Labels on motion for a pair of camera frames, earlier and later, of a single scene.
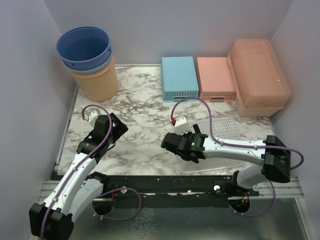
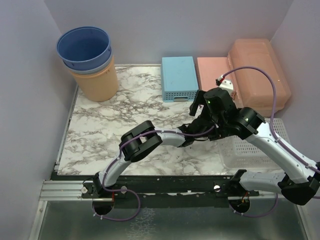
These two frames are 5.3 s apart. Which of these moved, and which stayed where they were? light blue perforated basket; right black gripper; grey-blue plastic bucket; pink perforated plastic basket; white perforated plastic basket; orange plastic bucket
Moved: white perforated plastic basket; right black gripper
Stayed: pink perforated plastic basket; light blue perforated basket; orange plastic bucket; grey-blue plastic bucket
